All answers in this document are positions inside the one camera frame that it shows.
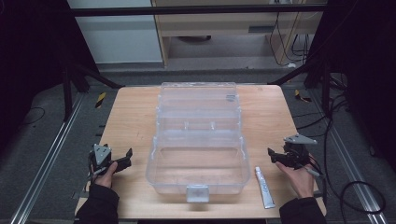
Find black metal stand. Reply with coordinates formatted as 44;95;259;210
267;59;332;118
60;60;125;122

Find white cabinet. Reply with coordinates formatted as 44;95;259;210
66;0;164;64

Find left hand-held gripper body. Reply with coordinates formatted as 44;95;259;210
89;143;125;177

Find person's right hand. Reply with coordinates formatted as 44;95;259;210
275;161;316;200

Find yellow black striped tape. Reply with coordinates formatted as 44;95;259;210
294;89;312;104
94;91;107;109

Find black metal crossbar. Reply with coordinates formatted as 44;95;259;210
69;4;326;18

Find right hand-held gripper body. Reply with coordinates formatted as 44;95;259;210
277;133;318;171

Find white ointment tube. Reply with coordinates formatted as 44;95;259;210
254;166;276;210

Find hanging black cables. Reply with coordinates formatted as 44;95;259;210
269;12;312;67

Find person's left hand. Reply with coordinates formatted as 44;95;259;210
92;161;119;189

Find aluminium floor rail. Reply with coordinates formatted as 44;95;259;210
311;90;389;224
9;92;85;224

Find thin black floor cable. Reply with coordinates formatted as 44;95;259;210
18;106;46;127

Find wooden cabinet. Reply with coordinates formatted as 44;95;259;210
150;0;325;68

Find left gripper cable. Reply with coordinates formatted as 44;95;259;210
83;153;108;192

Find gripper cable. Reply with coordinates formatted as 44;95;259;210
83;153;108;192
303;155;328;200

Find clear plastic storage box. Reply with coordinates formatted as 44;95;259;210
145;81;251;203

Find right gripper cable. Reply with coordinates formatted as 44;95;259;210
303;155;328;200

